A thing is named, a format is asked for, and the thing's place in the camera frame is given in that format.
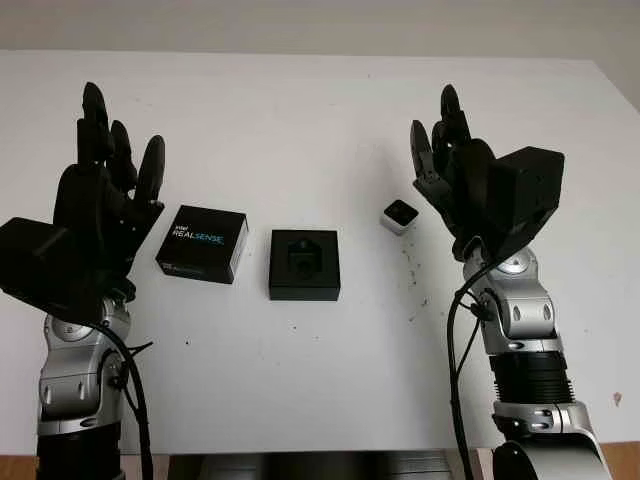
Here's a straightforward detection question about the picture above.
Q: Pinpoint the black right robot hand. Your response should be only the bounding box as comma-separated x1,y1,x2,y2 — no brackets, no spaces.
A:
409,83,506,262

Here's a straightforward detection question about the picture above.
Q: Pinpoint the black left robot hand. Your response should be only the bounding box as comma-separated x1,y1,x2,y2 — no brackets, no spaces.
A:
47,81,167,307

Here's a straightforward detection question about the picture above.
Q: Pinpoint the small silver RealSense camera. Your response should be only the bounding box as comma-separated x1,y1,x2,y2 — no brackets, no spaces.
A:
382,198,420,231

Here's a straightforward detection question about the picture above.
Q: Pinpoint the black RealSense box lid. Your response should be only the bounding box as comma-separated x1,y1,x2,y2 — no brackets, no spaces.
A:
154,203,250,285

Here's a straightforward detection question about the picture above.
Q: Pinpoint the black box base foam insert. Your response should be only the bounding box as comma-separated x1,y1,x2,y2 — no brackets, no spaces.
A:
268,228,342,302

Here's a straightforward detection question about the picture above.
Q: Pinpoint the dark robot torso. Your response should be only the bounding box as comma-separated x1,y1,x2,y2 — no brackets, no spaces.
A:
167,440,481,480

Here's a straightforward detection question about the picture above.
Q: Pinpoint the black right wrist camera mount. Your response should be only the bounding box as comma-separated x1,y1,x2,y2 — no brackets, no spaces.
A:
492,146,566,261

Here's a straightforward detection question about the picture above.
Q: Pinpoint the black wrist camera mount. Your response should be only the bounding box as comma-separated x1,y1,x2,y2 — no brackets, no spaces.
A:
492,146,566,261
0,216,101,326

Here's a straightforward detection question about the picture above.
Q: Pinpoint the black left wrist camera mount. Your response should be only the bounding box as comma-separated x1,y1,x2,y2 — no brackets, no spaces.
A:
0,216,101,326

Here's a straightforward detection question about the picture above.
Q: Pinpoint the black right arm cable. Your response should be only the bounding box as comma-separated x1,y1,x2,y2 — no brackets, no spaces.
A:
447,259,501,480

